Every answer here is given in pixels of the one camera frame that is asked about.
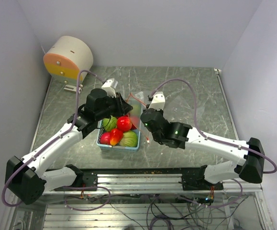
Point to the green cabbage left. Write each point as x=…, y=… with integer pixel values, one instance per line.
x=109, y=123

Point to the white round drawer box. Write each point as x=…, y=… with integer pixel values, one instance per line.
x=66, y=58

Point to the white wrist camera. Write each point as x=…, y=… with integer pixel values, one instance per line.
x=109, y=87
x=157, y=101

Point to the green cabbage front right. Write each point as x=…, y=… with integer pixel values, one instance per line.
x=130, y=139

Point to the aluminium rail frame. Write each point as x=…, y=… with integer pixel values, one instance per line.
x=146, y=200

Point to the green cabbage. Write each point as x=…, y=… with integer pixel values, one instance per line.
x=130, y=139
x=109, y=123

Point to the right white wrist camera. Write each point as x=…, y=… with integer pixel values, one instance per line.
x=157, y=101

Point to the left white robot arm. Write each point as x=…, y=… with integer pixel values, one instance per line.
x=28, y=176

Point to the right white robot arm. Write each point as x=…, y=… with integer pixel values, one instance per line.
x=244, y=158

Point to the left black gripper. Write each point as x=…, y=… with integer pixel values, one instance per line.
x=122, y=107

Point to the light blue plastic basket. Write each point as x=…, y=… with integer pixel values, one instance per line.
x=118, y=147

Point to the red orange bell pepper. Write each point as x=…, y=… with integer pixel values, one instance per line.
x=116, y=136

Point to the red pomegranate front left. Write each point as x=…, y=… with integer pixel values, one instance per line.
x=105, y=138

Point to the green custard apple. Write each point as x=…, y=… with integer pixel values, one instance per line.
x=136, y=110

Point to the large red apple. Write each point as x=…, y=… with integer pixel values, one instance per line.
x=124, y=123

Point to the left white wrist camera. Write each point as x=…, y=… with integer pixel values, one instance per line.
x=109, y=87

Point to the clear zip bag orange zipper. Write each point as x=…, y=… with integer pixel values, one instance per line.
x=138, y=101

